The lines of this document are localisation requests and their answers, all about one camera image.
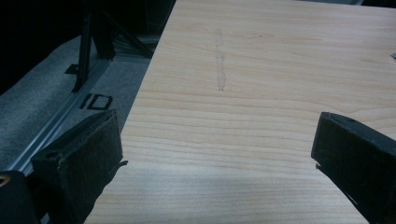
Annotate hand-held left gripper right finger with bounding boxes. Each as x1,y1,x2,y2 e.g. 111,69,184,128
310,111,396,224

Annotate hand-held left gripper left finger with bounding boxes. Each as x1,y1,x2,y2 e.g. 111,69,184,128
30,108,129,224

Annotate black metal stand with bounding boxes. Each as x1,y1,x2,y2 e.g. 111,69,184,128
64,0,155,93

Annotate silver floor rail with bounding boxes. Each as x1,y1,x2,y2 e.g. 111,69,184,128
6,57,114,174

